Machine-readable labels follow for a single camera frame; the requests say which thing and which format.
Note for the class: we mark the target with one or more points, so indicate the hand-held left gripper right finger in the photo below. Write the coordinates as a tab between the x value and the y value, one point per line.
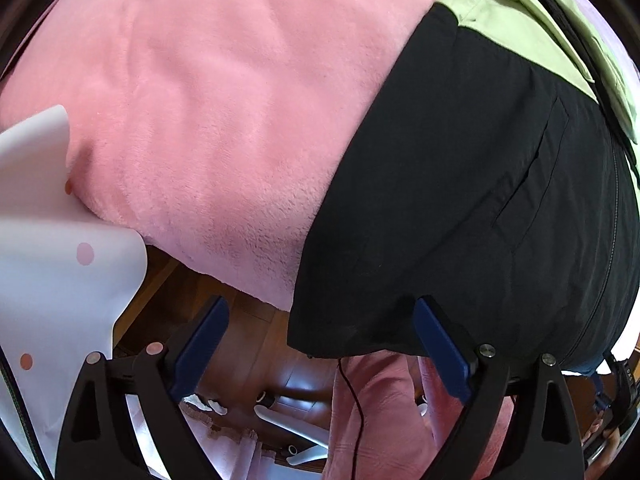
442	352

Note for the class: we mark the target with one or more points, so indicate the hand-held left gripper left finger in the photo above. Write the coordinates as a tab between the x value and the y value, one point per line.
200	347

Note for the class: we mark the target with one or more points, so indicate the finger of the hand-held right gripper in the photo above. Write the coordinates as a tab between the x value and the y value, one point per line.
607	375

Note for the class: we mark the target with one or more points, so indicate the light green and black jacket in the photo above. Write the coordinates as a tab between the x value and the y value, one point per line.
475	185

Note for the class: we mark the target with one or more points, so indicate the pink trousers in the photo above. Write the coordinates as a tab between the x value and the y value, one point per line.
380	420

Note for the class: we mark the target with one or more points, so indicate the white chair base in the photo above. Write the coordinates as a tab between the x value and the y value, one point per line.
290	430

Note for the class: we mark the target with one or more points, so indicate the white polka-dot cloth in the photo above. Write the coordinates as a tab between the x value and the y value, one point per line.
55	260

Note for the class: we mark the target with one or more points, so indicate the pink fleece blanket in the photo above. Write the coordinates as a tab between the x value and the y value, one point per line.
225	110

